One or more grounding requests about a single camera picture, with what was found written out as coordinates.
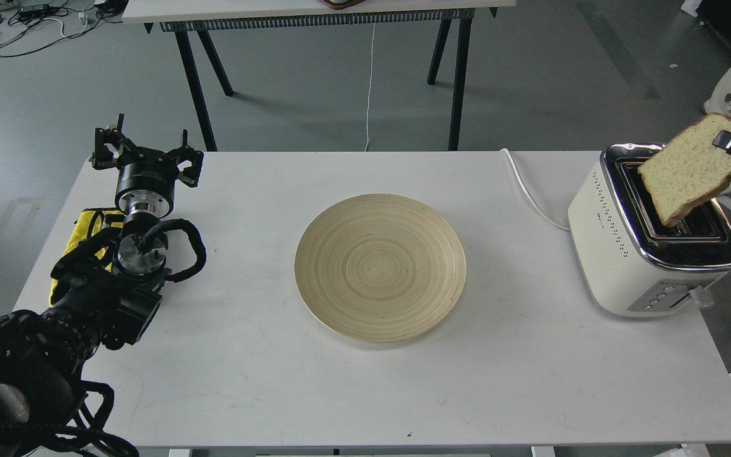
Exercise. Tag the white background table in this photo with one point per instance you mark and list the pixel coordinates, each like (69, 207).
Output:
(183, 18)

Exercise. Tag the round wooden plate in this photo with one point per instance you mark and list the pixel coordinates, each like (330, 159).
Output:
(380, 268)

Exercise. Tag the slice of white bread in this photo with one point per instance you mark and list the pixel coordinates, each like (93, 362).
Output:
(689, 170)

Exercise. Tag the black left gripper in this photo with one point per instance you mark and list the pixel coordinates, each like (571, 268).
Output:
(142, 168)

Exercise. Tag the brown object on background table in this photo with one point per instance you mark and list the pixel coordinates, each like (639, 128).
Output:
(340, 4)

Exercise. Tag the white chrome toaster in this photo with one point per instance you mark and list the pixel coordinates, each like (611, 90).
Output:
(633, 265)

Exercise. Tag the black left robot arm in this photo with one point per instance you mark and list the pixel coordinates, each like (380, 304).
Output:
(107, 291)

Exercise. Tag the yellow cloth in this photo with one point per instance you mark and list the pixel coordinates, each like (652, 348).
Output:
(90, 222)

